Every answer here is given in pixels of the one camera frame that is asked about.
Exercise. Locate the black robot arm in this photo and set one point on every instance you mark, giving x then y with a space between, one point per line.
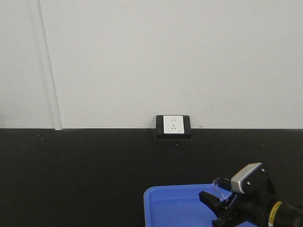
284 215

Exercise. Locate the blue plastic tray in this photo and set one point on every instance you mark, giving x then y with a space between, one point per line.
179 205

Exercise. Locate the clear glass beaker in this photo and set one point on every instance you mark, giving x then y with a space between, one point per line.
223 187

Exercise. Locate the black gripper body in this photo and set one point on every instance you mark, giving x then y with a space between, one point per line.
253 207

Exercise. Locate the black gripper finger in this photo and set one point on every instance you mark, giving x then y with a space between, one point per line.
210 199

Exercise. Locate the white wall socket black box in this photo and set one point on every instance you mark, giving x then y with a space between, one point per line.
173 127

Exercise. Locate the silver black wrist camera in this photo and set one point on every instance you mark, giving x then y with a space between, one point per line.
249 178

